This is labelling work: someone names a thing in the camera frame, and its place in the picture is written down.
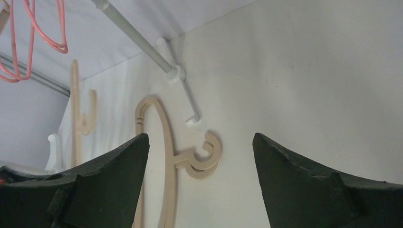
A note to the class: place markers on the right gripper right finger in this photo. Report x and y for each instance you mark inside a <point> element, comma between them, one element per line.
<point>301,193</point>

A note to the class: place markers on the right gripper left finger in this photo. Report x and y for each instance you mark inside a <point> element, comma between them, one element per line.
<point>100,193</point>

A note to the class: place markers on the beige hanger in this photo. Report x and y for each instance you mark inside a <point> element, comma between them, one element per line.
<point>4,15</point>
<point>81,123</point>
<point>195,168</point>

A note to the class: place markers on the metal clothes rack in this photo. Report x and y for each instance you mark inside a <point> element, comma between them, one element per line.
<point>174,74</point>

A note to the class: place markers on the aluminium frame structure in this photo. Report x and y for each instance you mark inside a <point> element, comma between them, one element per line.
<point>38,76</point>

